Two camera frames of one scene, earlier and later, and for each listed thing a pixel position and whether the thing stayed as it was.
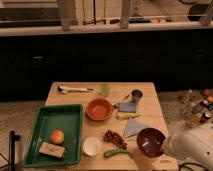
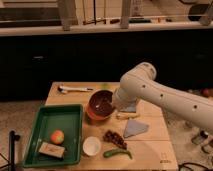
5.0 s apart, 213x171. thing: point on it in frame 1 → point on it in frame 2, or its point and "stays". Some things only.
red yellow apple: (57, 137) stays
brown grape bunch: (115, 138) stays
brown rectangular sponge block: (51, 150) stays
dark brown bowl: (149, 141) → (101, 102)
